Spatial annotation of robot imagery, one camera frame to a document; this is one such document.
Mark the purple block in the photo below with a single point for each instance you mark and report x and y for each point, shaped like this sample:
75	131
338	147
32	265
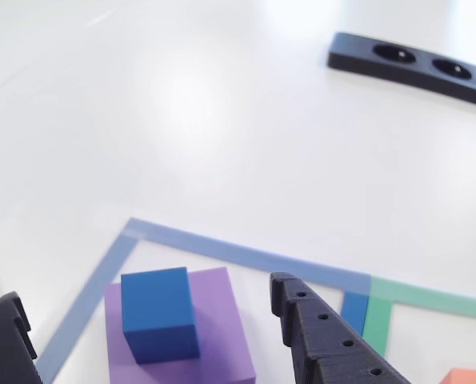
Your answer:
221	312

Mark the orange cube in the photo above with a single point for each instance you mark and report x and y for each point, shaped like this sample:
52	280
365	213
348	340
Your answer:
469	377

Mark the small blue cube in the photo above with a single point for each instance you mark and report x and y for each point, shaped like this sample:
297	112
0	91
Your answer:
157	304

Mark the black power strip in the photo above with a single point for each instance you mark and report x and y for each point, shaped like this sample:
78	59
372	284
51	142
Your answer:
349	54

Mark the green square frame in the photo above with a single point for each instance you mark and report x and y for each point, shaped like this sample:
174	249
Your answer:
381	316

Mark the blue square frame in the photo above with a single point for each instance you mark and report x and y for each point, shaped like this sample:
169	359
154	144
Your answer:
241	252

